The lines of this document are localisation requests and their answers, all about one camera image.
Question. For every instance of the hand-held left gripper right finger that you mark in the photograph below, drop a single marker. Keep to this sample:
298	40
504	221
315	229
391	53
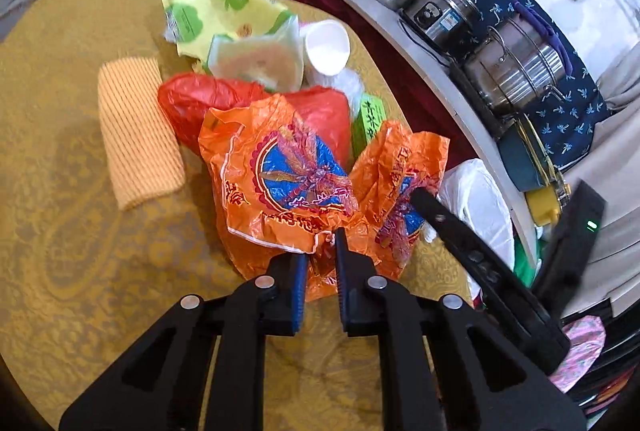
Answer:
341	301

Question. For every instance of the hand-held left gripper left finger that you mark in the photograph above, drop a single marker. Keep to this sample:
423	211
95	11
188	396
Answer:
299	296

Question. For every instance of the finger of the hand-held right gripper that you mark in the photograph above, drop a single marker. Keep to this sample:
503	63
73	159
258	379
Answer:
450	231

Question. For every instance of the white plastic bag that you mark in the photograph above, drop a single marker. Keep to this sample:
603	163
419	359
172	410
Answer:
480	196

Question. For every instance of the orange printed plastic bag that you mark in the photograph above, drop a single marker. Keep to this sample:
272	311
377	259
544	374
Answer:
280	161

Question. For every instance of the green cardboard box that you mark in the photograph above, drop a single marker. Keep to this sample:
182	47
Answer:
367	121

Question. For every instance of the white paper cup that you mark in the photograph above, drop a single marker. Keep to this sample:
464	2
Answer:
325	46

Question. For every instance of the yellow plastic container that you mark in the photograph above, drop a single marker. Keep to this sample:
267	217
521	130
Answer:
542	206

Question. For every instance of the dark teal basin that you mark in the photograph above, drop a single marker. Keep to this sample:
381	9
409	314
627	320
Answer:
525	161

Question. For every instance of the pink patterned cloth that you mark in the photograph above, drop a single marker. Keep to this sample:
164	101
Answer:
580	351

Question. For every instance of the black induction cooker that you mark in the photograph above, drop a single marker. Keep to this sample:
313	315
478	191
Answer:
475	111

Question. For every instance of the clear plastic bag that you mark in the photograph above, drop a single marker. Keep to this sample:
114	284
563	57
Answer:
350	86
255	58

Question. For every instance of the large steel steamer pot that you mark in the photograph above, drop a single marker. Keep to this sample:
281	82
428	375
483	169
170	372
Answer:
515	61

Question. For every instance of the purple cloth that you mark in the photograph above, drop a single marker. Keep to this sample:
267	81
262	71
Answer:
550	36

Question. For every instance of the steel rice cooker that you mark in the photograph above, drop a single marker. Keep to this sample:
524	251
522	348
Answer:
440	18

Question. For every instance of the red plastic bag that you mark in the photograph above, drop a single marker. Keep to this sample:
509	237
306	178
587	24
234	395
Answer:
200	98

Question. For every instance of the yellow patterned tablecloth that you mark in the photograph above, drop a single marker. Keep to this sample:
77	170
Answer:
75	261

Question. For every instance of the orange striped cloth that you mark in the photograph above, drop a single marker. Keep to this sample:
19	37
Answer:
135	131

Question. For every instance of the yellow green packaging bag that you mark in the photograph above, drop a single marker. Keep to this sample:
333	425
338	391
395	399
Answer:
210	6

